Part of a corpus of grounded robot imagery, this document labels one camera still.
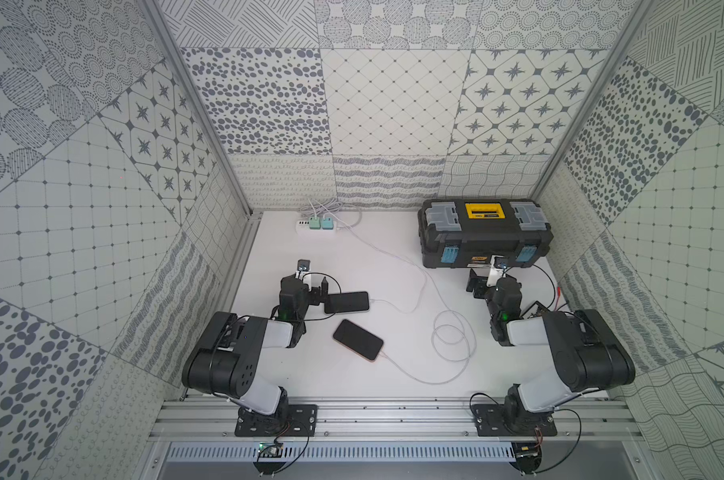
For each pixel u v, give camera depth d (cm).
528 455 73
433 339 88
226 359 45
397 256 107
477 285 85
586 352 47
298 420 74
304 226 113
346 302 104
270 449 72
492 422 73
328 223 110
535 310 93
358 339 90
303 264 82
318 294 86
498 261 81
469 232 92
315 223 110
